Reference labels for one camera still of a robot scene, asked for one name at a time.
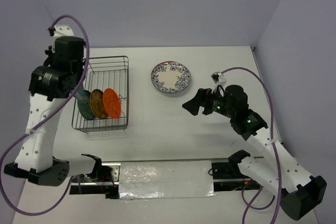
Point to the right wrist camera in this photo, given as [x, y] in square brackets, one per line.
[218, 79]

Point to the amber brown small plate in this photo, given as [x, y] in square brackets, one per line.
[96, 103]

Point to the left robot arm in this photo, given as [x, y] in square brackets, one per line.
[50, 86]

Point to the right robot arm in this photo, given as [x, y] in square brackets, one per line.
[297, 190]

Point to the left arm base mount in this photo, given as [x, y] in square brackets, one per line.
[107, 183]

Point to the dark green plate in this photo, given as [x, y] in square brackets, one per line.
[83, 104]

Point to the wire dish rack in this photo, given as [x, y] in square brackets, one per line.
[105, 72]

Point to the orange plastic plate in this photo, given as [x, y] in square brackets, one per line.
[111, 103]

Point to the silver foil tape sheet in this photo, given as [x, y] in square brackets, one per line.
[173, 179]

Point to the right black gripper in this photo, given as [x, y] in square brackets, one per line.
[203, 95]

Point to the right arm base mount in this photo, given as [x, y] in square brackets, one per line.
[226, 174]

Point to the blue floral white plate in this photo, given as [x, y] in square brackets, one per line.
[171, 77]

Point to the red and teal plate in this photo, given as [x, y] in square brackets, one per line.
[162, 63]

